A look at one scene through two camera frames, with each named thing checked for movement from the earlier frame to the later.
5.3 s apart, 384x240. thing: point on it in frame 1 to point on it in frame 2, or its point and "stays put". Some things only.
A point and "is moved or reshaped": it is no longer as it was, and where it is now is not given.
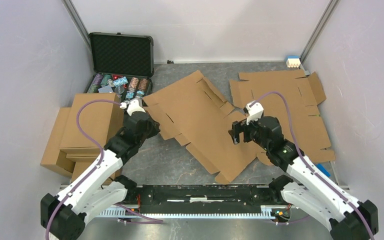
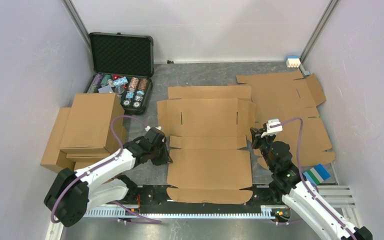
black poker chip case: (123, 64) stays put
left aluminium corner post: (78, 21) stays put
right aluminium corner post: (327, 13) stays put
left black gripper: (155, 127) to (165, 158)
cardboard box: (191, 110) is moved or reshaped
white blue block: (293, 61) stays put
